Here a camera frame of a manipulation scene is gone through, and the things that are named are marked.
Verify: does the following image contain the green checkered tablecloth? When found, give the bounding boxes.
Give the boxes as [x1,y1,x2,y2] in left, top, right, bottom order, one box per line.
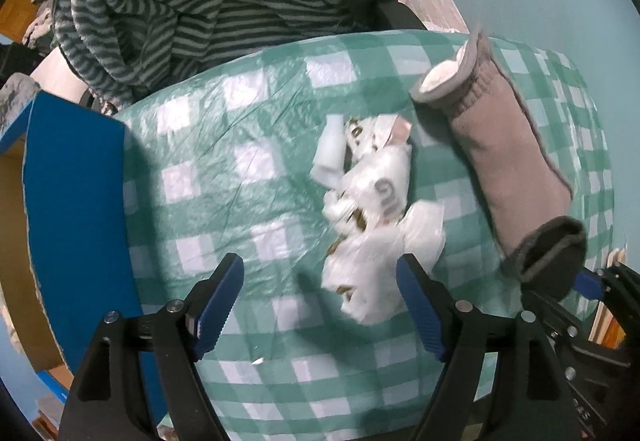
[114,29,615,441]

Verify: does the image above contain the black office chair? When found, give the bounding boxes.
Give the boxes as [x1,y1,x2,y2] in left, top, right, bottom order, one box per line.
[372,1,426,31]

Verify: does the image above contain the grey brown fleece pouch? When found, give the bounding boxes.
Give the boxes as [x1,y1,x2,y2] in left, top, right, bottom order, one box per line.
[411,32,587,301]

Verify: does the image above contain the white patterned cloth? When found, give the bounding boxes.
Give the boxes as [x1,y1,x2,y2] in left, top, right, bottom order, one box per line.
[310,114,446,325]

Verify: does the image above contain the blue cardboard box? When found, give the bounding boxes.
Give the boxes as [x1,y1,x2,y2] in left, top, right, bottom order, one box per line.
[0,73,170,422]

